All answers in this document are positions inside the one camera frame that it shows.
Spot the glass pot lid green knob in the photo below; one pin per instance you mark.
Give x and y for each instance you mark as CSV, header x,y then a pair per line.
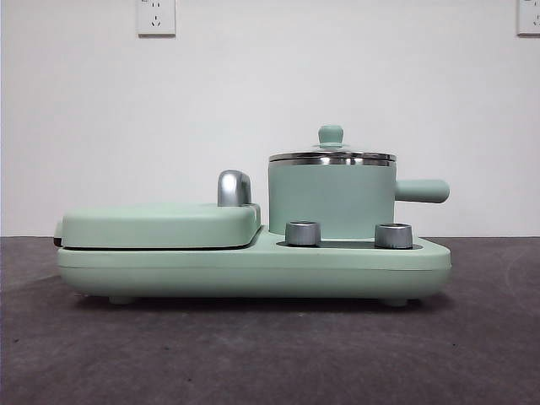
x,y
331,135

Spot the mint green breakfast machine base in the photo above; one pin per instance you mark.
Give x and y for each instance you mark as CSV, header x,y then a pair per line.
x,y
211,274

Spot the white wall socket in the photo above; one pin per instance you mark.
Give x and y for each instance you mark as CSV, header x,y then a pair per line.
x,y
155,19
529,19

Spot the silver control knob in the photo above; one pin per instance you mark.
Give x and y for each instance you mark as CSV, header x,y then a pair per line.
x,y
393,236
301,233

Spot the mint green griddle lid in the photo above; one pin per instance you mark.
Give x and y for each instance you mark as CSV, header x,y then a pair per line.
x,y
147,223

